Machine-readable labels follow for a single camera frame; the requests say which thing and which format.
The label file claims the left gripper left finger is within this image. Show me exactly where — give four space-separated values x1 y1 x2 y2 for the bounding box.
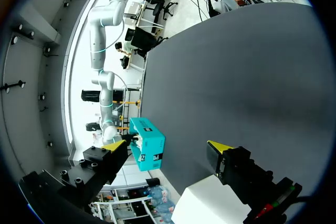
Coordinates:
57 140 129 209

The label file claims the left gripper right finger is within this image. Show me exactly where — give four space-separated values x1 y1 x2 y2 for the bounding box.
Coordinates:
206 140 279 205

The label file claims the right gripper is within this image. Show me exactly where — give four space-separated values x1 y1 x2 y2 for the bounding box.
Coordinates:
121 133 138 146

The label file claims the white shoe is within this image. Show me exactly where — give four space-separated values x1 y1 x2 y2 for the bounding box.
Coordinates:
133 126 145 154

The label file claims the white shoebox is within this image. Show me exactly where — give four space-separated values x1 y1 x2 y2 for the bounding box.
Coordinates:
171 174 253 224

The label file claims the teal box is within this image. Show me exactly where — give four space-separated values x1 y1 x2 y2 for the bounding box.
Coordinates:
128 116 166 172

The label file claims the person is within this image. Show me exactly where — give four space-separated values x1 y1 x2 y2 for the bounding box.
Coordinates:
114 41 132 57

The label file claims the white cable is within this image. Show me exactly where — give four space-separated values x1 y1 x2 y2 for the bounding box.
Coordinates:
103 0 132 109

